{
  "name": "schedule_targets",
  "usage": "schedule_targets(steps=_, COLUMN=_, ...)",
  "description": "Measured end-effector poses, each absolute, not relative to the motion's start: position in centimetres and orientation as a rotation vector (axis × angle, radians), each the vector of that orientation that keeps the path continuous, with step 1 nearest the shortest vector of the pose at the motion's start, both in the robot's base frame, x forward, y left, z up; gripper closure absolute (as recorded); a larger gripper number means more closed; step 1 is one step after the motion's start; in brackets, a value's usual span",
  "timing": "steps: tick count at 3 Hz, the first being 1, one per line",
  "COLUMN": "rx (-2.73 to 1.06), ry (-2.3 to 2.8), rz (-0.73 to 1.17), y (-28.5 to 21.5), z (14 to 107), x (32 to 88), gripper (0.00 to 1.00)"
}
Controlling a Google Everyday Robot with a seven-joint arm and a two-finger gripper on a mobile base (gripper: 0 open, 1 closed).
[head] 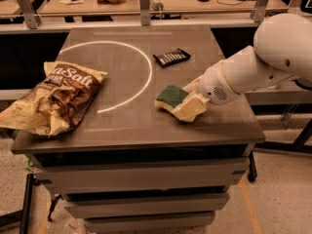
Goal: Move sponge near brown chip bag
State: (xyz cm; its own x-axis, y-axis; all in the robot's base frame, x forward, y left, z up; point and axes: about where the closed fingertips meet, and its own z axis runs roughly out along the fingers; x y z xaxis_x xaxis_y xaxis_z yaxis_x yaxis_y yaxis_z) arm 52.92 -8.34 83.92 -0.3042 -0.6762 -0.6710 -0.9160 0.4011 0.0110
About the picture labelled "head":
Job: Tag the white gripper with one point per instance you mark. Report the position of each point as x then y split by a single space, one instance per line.
212 84

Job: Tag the green and yellow sponge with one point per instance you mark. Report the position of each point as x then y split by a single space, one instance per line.
170 97

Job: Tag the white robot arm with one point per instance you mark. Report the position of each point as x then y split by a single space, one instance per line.
281 51

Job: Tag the brown sea salt chip bag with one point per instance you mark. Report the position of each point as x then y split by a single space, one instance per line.
58 103

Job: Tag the black snack bar wrapper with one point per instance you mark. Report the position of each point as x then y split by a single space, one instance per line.
171 58

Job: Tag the grey drawer cabinet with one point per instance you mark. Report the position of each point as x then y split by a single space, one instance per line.
130 165

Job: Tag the white power strip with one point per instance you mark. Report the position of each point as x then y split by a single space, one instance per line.
156 5

